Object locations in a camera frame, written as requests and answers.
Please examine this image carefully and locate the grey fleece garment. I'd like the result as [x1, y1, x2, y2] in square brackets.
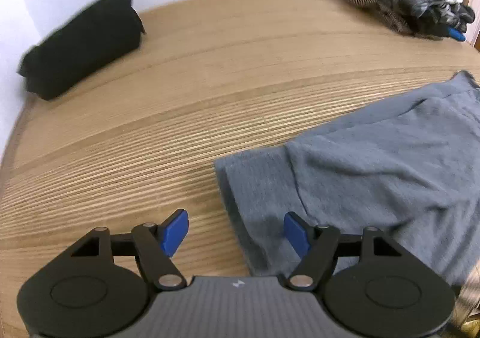
[215, 71, 479, 285]

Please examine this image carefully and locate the houndstooth folded garment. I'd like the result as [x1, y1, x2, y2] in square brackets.
[344, 0, 442, 41]

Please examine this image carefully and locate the plaid black white garment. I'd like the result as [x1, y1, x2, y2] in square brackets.
[379, 0, 475, 39]

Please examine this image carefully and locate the blue folded garment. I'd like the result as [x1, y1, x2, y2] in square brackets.
[448, 27, 465, 42]

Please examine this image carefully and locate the black folded bag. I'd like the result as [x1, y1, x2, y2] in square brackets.
[17, 0, 146, 101]

